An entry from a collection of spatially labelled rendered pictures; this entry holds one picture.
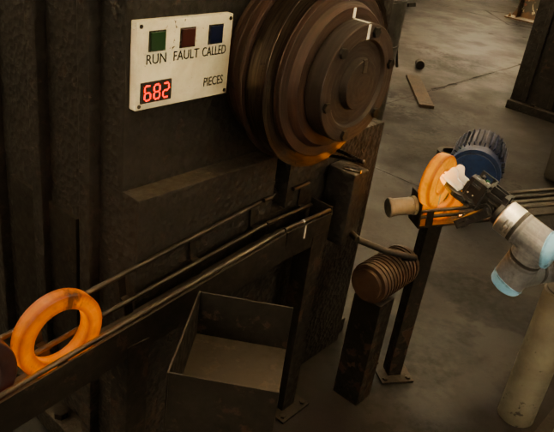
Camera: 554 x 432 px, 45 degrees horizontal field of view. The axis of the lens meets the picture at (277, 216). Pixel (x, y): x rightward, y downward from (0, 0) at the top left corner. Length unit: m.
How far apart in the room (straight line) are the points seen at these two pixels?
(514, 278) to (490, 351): 0.92
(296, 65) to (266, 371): 0.65
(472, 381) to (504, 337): 0.35
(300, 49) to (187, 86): 0.26
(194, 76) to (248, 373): 0.64
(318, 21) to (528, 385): 1.38
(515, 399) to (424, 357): 0.39
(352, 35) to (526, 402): 1.38
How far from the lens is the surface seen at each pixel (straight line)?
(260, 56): 1.46
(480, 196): 1.81
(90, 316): 1.39
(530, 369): 2.30
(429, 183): 1.82
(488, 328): 2.85
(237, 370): 1.43
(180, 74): 1.45
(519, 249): 1.81
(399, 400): 2.37
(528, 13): 10.52
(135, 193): 1.48
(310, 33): 1.48
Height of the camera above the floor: 1.54
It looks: 28 degrees down
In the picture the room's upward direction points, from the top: 8 degrees clockwise
